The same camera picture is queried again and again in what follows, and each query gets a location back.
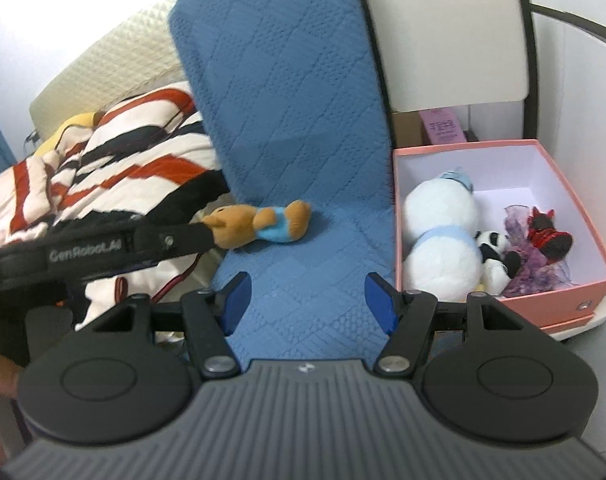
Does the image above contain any person's left hand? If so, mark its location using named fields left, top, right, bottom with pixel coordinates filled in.
left=0, top=347, right=26, bottom=398

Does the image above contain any small panda plush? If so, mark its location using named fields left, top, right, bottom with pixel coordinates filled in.
left=473, top=230, right=523, bottom=295

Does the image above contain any blue quilted mat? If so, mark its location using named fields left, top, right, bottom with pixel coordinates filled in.
left=169, top=0, right=399, bottom=366

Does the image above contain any pink paper card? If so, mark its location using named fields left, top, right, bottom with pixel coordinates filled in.
left=417, top=107, right=468, bottom=146

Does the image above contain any brown bear plush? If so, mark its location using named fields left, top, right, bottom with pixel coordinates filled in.
left=202, top=200, right=312, bottom=250

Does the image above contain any yellow cloth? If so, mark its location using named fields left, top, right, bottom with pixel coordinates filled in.
left=33, top=111, right=106, bottom=161

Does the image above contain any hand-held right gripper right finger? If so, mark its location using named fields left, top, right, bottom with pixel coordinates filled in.
left=364, top=272, right=540, bottom=377

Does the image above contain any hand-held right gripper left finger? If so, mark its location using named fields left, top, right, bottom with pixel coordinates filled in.
left=75, top=271, right=252, bottom=380

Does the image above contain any black metal frame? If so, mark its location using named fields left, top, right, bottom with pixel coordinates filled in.
left=345, top=0, right=606, bottom=141

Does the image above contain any striped red black white blanket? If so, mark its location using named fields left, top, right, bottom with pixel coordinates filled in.
left=0, top=81, right=231, bottom=346

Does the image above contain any white snowman plush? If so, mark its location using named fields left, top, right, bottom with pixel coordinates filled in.
left=402, top=169, right=484, bottom=295

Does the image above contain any pink cardboard box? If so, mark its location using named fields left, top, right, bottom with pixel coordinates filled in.
left=392, top=140, right=606, bottom=331

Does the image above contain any purple fluffy plush toy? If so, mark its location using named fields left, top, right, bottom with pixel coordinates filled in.
left=500, top=204, right=576, bottom=297

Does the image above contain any beige panel with handle cutout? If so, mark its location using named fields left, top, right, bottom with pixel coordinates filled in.
left=358, top=0, right=531, bottom=113

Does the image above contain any beige quilted headboard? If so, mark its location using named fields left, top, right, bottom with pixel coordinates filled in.
left=30, top=0, right=186, bottom=136

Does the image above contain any white box lid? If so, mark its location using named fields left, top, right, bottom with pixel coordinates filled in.
left=538, top=295, right=606, bottom=343

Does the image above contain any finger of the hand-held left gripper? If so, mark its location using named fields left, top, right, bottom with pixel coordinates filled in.
left=133, top=221, right=221, bottom=264

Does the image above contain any red black devil plush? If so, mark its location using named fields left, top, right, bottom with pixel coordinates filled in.
left=526, top=206, right=574, bottom=263

